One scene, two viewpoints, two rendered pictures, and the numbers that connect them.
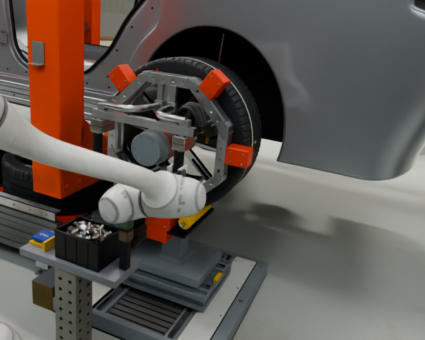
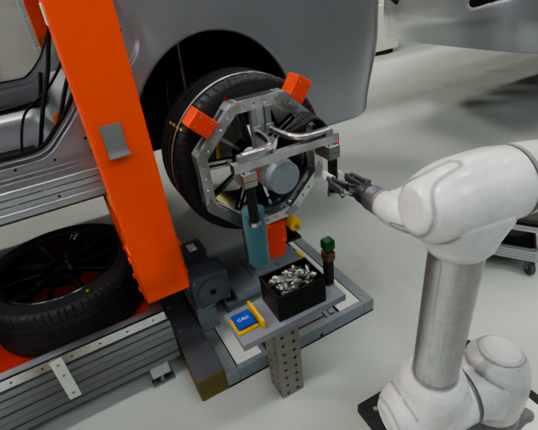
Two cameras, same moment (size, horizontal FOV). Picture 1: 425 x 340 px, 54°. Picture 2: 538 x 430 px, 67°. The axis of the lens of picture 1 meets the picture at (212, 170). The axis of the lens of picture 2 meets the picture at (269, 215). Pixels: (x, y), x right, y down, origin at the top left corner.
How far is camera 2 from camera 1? 1.43 m
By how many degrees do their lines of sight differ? 43
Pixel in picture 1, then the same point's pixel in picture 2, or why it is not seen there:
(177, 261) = (275, 264)
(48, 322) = (242, 395)
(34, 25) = (96, 105)
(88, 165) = not seen: hidden behind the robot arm
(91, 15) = not seen: outside the picture
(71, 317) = (296, 360)
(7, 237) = (102, 383)
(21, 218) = (116, 350)
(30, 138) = not seen: hidden behind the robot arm
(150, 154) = (290, 179)
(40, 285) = (210, 378)
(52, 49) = (137, 125)
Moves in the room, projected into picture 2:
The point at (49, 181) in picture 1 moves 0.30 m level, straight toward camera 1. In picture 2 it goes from (170, 279) to (247, 291)
